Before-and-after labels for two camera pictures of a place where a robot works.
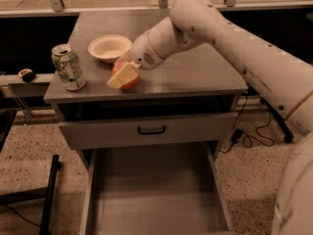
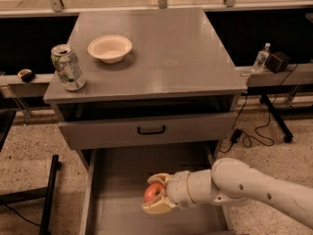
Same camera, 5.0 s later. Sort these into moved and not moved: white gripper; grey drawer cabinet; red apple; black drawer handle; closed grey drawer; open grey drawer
Moved: red apple; white gripper
Not moved: open grey drawer; grey drawer cabinet; black drawer handle; closed grey drawer
